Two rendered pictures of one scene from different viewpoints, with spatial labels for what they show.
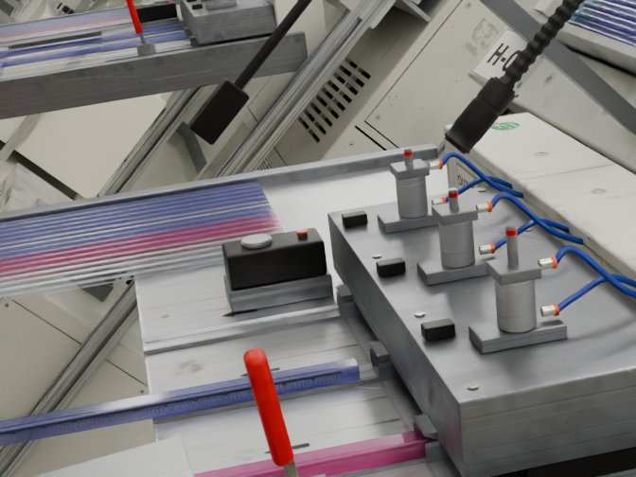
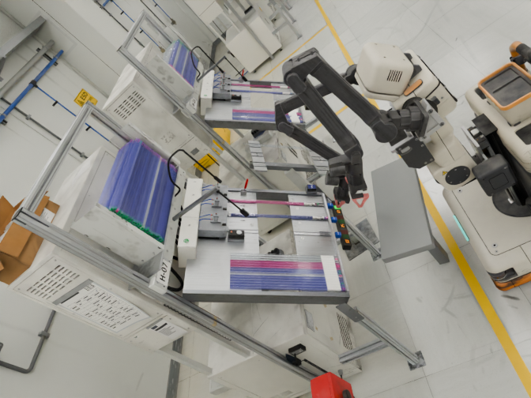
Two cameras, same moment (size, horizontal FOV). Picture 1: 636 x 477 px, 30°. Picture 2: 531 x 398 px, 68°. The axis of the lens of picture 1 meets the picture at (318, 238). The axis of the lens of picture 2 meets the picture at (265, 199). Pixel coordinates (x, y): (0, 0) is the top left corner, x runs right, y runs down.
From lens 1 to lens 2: 2.41 m
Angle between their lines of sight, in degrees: 120
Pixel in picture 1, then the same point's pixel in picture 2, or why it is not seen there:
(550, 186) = (196, 213)
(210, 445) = (250, 209)
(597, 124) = (174, 230)
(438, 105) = not seen: outside the picture
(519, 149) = (190, 229)
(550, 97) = (171, 247)
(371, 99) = not seen: outside the picture
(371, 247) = (224, 216)
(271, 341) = (239, 227)
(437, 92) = not seen: outside the picture
